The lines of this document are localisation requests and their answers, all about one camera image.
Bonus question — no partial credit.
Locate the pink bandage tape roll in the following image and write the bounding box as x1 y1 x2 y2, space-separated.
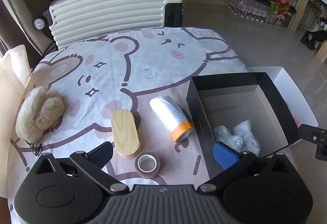
134 151 161 179

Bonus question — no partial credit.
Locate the pack of water bottles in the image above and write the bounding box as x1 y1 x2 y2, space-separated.
227 0 271 23

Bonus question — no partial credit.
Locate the brown curtain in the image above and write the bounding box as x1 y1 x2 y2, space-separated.
0 0 24 55

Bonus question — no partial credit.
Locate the cream ribbed suitcase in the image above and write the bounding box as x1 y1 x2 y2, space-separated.
33 0 183 48

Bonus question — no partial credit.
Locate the black trash bin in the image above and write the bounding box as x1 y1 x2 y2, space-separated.
283 5 297 27

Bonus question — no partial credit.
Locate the cream quilted pillow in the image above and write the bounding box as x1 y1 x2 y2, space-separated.
0 45 30 198

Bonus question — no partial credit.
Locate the black cardboard box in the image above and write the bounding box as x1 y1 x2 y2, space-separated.
186 72 299 178

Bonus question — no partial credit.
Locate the cream fluffy plush toy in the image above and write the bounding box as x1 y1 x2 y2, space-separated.
15 86 66 156

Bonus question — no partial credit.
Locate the red green snack box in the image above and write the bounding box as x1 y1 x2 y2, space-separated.
266 0 289 26

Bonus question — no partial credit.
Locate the wooden oval block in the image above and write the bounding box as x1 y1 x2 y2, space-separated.
111 109 141 159

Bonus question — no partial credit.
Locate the white cardboard box lid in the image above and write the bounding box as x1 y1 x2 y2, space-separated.
248 66 319 127

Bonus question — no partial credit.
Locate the wooden table leg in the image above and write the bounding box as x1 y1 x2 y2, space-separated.
288 0 309 32

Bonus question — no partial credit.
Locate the cartoon bear bed sheet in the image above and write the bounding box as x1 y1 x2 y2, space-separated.
7 28 248 223

